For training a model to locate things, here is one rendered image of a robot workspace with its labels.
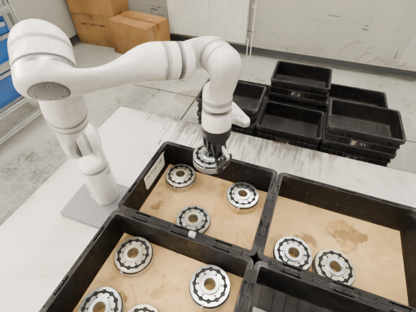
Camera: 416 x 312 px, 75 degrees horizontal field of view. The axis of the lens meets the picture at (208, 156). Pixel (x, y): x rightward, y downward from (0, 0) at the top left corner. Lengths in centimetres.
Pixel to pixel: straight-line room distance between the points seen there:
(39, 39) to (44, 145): 220
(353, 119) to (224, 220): 133
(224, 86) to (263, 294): 52
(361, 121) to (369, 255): 121
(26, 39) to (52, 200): 81
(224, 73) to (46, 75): 30
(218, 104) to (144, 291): 50
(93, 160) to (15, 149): 185
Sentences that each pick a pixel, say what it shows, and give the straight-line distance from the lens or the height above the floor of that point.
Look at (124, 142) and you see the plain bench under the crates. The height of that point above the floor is 70.
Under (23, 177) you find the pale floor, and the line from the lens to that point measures 248.
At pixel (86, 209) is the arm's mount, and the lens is 110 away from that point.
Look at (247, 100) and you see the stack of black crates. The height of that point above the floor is 49.
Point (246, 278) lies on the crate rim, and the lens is 69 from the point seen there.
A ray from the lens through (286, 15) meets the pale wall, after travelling 353.
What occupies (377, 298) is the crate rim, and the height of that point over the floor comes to 93.
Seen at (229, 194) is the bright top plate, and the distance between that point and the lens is 89.
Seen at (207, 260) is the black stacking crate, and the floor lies 85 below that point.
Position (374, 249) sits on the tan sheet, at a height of 83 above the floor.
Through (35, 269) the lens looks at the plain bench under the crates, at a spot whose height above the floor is 70.
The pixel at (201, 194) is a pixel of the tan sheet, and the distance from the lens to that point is 92.
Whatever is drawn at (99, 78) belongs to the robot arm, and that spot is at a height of 134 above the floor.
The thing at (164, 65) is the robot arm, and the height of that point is 134.
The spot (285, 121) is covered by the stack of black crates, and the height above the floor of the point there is 38.
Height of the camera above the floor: 157
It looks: 45 degrees down
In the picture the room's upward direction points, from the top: straight up
